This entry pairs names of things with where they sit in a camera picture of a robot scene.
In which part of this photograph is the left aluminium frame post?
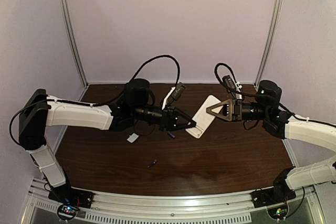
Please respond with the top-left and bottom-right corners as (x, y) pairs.
(60, 0), (89, 88)

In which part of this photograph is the right black sleeved cable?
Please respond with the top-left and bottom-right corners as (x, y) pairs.
(214, 62), (336, 125)

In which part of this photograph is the front aluminium rail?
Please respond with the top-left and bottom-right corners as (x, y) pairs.
(20, 179), (326, 224)

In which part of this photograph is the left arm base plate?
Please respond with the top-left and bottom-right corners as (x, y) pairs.
(48, 187), (93, 209)

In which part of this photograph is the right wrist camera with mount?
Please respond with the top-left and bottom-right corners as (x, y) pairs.
(222, 75), (244, 100)

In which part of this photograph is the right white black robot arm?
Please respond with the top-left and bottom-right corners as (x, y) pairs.
(206, 80), (335, 190)

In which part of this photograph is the black sleeved cable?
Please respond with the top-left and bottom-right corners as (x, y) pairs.
(214, 62), (336, 125)
(9, 55), (181, 146)

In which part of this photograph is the aluminium frame post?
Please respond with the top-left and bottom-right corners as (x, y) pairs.
(254, 0), (284, 89)
(60, 0), (89, 88)

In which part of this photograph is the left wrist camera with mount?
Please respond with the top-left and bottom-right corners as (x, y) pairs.
(161, 83), (186, 110)

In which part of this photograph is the right aluminium frame post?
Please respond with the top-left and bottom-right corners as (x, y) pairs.
(254, 0), (284, 89)

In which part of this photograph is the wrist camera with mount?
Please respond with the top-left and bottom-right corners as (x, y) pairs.
(161, 83), (186, 110)
(222, 75), (244, 100)

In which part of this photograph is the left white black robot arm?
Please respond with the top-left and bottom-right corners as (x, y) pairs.
(18, 78), (196, 191)

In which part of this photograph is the white battery cover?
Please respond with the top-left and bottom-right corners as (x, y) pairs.
(127, 133), (139, 143)

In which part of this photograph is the white remote control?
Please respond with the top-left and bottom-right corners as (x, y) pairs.
(185, 95), (221, 139)

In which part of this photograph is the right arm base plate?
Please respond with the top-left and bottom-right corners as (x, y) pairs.
(250, 187), (296, 208)

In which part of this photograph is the left black sleeved cable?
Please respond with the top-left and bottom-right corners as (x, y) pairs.
(9, 55), (181, 146)

